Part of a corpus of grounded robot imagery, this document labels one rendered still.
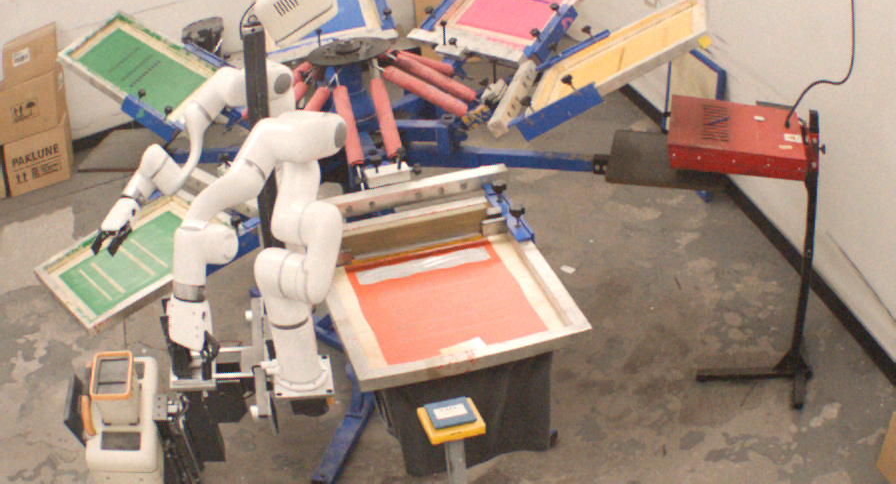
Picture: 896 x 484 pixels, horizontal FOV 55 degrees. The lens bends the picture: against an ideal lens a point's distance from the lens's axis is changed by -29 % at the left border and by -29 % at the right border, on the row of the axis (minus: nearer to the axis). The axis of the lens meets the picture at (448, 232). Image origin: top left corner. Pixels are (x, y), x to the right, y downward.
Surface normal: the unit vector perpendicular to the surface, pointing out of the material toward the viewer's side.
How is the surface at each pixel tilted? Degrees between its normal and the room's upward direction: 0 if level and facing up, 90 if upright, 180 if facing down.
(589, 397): 0
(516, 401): 91
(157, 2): 90
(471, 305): 0
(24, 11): 90
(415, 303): 0
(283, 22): 90
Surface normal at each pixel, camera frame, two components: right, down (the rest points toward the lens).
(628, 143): -0.08, -0.88
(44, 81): 0.24, 0.39
